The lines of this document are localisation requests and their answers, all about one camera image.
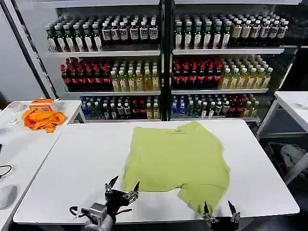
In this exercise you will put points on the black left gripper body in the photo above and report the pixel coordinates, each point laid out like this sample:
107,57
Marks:
115,201

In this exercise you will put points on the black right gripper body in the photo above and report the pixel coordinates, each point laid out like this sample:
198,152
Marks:
223,225

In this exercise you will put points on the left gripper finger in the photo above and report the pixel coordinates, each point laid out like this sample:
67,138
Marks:
113,181
135,192

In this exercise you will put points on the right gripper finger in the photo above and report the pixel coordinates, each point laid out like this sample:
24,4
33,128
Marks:
234,213
208,214

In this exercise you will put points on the green shirt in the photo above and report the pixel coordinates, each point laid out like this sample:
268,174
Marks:
175,163

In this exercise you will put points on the black basket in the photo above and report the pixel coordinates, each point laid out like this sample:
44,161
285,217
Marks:
274,154

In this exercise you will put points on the white side table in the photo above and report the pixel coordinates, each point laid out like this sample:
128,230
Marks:
72,110

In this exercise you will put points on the grey cloth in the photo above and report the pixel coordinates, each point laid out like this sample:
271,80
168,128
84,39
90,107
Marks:
292,154

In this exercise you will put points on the orange cloth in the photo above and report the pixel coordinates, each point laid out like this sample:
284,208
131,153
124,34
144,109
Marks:
43,119

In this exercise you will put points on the orange and white box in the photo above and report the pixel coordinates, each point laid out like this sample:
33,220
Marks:
41,105

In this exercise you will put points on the grey computer mouse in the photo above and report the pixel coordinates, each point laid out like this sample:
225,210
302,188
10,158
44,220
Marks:
7,196

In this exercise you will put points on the clear plastic wrapper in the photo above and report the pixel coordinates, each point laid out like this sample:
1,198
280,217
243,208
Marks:
12,122

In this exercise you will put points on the white table with legs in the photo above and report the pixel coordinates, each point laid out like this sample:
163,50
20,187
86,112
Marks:
291,108

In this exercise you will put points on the shelf rack with bottles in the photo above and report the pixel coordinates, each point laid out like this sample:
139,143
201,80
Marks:
226,60
106,60

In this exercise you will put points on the white tape roll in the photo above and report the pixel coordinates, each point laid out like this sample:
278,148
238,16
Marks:
16,106

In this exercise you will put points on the black slanted pole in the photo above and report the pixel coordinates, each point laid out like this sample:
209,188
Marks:
26,48

